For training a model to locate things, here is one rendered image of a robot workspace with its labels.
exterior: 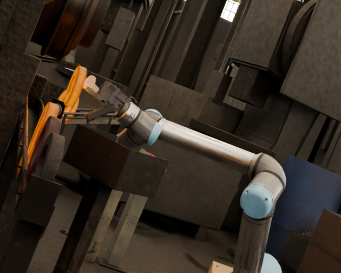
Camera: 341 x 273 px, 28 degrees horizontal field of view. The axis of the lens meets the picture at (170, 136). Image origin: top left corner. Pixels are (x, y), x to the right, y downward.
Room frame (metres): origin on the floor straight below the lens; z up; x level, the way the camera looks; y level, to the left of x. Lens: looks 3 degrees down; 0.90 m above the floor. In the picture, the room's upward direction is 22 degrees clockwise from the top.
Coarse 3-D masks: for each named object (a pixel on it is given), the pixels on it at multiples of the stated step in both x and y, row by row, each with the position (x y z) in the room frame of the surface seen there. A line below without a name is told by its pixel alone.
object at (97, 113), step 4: (112, 104) 2.53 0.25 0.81; (100, 108) 2.54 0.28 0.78; (104, 108) 2.52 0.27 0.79; (108, 108) 2.53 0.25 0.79; (112, 108) 2.53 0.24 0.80; (88, 112) 2.52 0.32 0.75; (92, 112) 2.52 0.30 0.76; (96, 112) 2.51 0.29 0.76; (100, 112) 2.52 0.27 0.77; (104, 112) 2.52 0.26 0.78; (108, 112) 2.53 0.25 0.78; (88, 116) 2.51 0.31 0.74; (92, 116) 2.51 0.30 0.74; (96, 116) 2.52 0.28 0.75; (88, 120) 2.51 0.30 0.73; (92, 120) 2.53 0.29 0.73
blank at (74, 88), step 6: (78, 66) 2.49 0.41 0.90; (78, 72) 2.45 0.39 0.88; (84, 72) 2.47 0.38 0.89; (72, 78) 2.54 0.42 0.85; (78, 78) 2.44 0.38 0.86; (84, 78) 2.45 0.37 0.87; (72, 84) 2.54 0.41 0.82; (78, 84) 2.43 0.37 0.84; (72, 90) 2.43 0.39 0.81; (78, 90) 2.44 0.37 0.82; (66, 96) 2.51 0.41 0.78; (72, 96) 2.44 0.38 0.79; (78, 96) 2.44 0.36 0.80; (66, 102) 2.47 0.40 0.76; (72, 102) 2.46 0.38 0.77
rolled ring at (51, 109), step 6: (48, 102) 1.97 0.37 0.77; (48, 108) 1.92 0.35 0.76; (54, 108) 1.93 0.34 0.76; (42, 114) 2.01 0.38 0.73; (48, 114) 1.90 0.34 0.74; (54, 114) 1.91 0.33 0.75; (42, 120) 2.02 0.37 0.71; (36, 126) 2.05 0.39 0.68; (42, 126) 1.88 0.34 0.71; (36, 132) 2.03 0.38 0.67; (36, 138) 1.88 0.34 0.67; (30, 144) 2.01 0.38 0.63; (30, 150) 1.92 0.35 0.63; (30, 156) 1.91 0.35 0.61
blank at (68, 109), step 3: (66, 90) 3.14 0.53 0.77; (63, 93) 3.13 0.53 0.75; (60, 96) 3.12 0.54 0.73; (63, 96) 3.11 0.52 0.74; (60, 99) 3.11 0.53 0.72; (63, 99) 3.11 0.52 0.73; (78, 99) 3.23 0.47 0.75; (75, 105) 3.22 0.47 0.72; (66, 108) 3.21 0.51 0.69; (69, 108) 3.21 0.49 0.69; (72, 108) 3.21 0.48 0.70; (75, 108) 3.23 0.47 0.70; (66, 111) 3.19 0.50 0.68; (69, 111) 3.20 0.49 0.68; (72, 111) 3.21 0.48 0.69; (75, 111) 3.24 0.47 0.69; (66, 120) 3.19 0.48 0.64
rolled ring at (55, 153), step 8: (48, 136) 1.65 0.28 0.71; (56, 136) 1.59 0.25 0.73; (48, 144) 1.60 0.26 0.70; (56, 144) 1.57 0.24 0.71; (64, 144) 1.59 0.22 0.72; (40, 152) 1.69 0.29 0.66; (48, 152) 1.55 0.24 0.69; (56, 152) 1.55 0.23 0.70; (40, 160) 1.67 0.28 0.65; (48, 160) 1.54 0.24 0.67; (56, 160) 1.54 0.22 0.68; (40, 168) 1.68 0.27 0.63; (48, 168) 1.53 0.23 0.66; (56, 168) 1.54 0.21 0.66; (40, 176) 1.53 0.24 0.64; (48, 176) 1.53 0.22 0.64
